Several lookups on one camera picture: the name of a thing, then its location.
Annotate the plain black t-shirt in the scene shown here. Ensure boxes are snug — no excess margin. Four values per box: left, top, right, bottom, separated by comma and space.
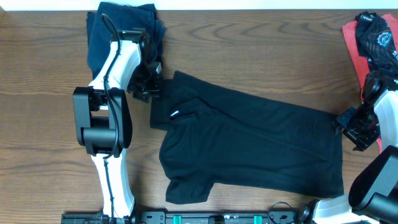
150, 72, 344, 204

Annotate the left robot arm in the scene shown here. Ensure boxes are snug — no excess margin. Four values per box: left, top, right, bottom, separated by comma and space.
62, 29, 163, 223

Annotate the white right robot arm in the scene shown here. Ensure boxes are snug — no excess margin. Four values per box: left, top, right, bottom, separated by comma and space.
297, 69, 397, 224

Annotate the folded dark blue garment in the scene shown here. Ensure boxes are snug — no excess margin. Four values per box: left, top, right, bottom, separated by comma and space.
86, 2, 166, 78

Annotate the red garment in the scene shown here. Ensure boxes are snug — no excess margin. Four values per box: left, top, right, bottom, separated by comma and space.
341, 13, 398, 155

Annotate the black patterned jersey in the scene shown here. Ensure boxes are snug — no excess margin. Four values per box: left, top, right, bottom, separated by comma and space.
355, 11, 397, 74

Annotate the black right base cable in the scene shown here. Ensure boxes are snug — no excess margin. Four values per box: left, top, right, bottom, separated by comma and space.
266, 202, 299, 224

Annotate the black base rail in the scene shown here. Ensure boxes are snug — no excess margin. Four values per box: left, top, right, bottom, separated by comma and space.
60, 211, 312, 224

